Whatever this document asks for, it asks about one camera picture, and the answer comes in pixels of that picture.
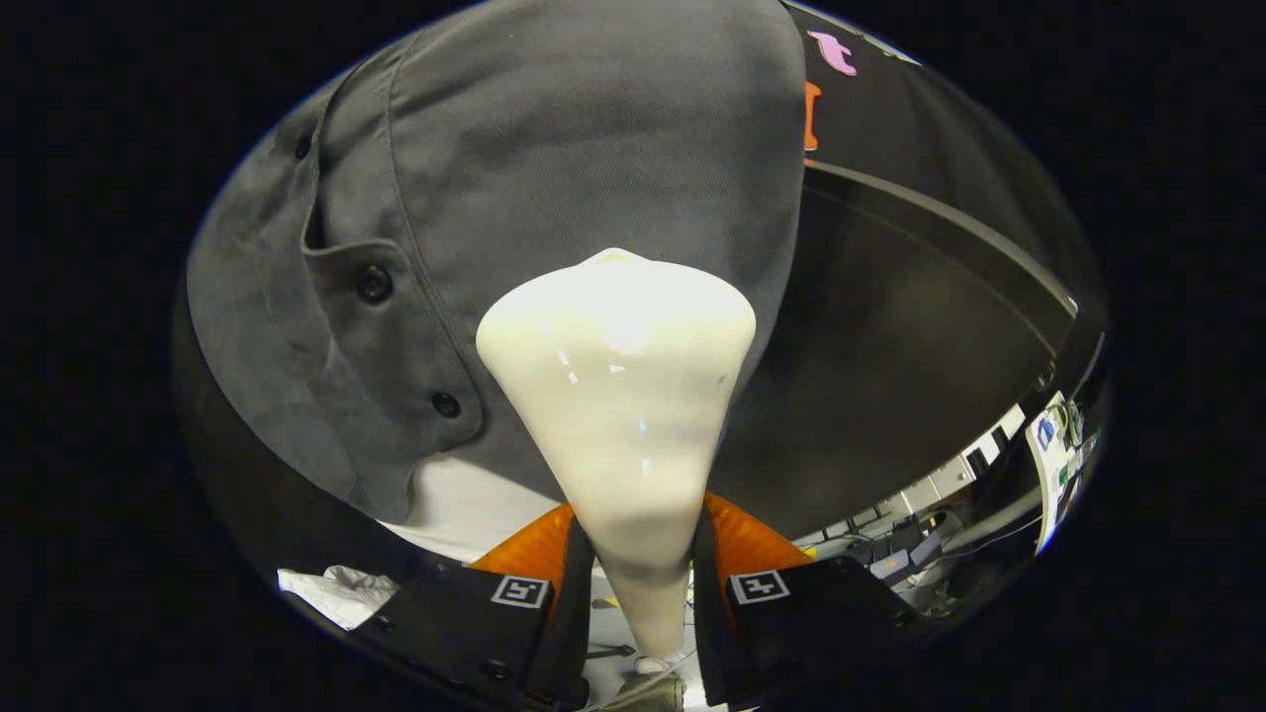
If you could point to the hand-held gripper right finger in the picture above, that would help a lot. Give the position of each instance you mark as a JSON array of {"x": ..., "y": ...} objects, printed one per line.
[{"x": 710, "y": 633}]

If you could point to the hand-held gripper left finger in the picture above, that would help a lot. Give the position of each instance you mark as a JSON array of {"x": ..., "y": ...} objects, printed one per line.
[{"x": 574, "y": 633}]

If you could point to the grey button shirt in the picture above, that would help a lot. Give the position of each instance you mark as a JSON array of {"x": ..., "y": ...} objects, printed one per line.
[{"x": 593, "y": 138}]

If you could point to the khaki cloth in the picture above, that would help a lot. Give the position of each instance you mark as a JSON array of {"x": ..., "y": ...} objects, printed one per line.
[{"x": 643, "y": 692}]

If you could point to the white mannequin torso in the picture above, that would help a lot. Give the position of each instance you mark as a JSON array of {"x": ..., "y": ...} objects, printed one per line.
[{"x": 475, "y": 509}]

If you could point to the black electronics box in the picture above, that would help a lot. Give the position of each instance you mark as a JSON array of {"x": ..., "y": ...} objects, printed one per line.
[{"x": 905, "y": 539}]

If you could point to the white crumpled cloth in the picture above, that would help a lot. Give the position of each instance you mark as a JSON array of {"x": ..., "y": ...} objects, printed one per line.
[{"x": 336, "y": 593}]

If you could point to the white drawer unit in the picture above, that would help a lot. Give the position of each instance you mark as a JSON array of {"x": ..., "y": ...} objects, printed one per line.
[{"x": 940, "y": 480}]

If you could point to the white cluttered desk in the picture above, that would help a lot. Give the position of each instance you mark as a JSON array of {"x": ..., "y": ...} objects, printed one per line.
[{"x": 1050, "y": 465}]

